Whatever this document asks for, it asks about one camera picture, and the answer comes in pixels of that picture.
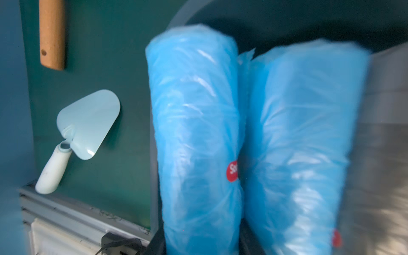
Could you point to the grey trash bag roll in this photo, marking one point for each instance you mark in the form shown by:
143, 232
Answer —
373, 219

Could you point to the blue trash bag roll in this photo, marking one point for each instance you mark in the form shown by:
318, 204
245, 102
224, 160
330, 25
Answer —
193, 79
303, 106

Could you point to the green trowel wooden handle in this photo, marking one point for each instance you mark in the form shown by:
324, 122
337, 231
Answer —
52, 34

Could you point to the light blue toy shovel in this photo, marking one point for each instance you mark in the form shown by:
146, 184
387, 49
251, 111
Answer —
84, 125

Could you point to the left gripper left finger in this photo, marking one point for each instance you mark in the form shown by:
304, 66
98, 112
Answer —
157, 246

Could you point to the teal plastic storage box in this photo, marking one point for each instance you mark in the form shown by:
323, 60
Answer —
377, 25

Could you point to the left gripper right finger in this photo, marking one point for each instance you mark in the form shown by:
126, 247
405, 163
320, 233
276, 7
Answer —
248, 242

